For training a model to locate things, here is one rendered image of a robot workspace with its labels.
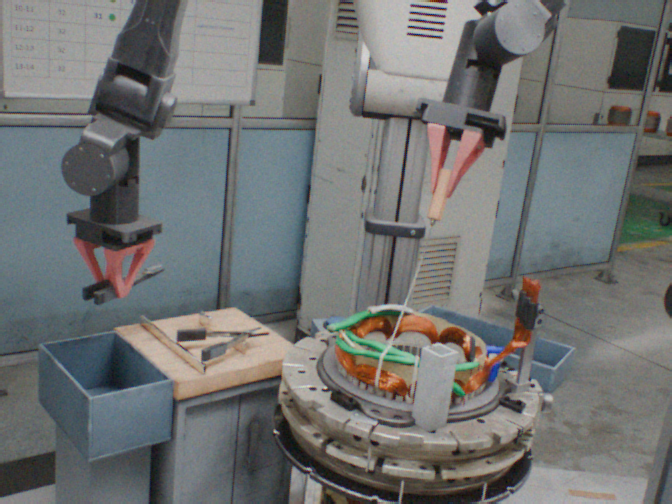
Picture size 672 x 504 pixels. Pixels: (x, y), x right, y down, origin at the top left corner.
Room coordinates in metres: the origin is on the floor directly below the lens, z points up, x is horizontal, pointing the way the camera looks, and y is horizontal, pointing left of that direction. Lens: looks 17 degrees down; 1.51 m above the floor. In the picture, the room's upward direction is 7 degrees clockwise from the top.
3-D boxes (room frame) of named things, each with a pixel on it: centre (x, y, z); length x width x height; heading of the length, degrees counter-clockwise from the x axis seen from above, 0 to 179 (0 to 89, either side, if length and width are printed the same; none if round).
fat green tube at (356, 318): (0.92, -0.05, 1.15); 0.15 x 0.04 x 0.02; 134
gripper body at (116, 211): (0.90, 0.27, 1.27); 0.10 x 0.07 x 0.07; 61
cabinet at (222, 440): (0.99, 0.16, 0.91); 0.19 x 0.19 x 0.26; 41
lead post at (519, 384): (0.88, -0.24, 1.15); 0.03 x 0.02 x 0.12; 126
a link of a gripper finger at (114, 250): (0.90, 0.27, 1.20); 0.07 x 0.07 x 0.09; 61
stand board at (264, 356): (0.99, 0.16, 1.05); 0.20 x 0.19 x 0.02; 131
